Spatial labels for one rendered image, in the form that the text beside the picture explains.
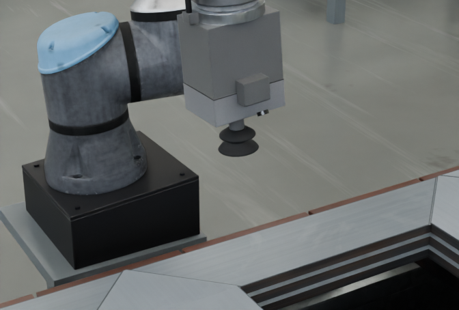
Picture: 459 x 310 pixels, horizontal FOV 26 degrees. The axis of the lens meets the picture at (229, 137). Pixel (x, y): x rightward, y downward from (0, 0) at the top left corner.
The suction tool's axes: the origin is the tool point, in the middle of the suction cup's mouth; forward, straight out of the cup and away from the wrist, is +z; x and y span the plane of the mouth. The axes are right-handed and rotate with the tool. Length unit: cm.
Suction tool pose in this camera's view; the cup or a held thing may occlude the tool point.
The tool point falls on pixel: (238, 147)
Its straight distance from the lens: 105.8
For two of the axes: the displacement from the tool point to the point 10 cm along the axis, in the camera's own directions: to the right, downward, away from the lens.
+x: -5.2, -3.3, 7.9
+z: 0.7, 9.0, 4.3
